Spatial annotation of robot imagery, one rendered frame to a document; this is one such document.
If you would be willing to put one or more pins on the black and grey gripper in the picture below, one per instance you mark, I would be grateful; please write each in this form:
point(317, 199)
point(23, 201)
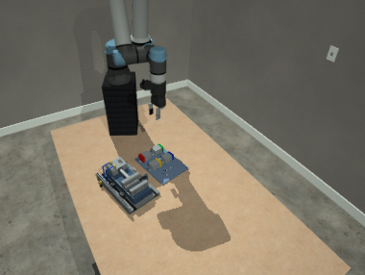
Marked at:
point(158, 90)

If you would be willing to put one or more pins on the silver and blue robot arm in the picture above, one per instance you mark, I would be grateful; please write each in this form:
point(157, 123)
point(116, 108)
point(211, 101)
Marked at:
point(121, 46)

